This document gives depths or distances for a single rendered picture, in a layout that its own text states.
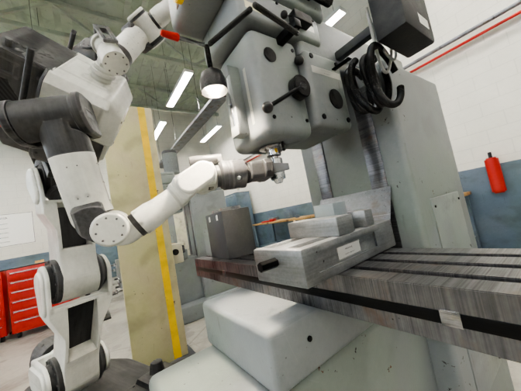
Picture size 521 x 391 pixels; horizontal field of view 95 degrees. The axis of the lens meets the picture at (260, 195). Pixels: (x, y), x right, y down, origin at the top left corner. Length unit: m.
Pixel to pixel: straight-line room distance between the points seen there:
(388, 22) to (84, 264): 1.18
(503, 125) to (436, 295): 4.40
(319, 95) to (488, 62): 4.23
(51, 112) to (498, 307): 0.82
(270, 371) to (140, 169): 2.09
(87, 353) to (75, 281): 0.27
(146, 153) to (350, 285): 2.19
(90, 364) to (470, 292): 1.12
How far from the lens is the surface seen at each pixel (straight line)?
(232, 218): 0.94
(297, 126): 0.74
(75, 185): 0.66
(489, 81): 4.89
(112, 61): 0.83
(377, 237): 0.65
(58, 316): 1.05
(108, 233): 0.64
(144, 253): 2.32
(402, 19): 0.84
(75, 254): 1.02
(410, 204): 0.94
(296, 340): 0.57
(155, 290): 2.37
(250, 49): 0.78
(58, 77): 0.82
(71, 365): 1.15
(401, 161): 0.94
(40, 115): 0.70
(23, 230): 9.72
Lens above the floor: 1.10
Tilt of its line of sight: 5 degrees up
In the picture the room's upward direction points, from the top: 11 degrees counter-clockwise
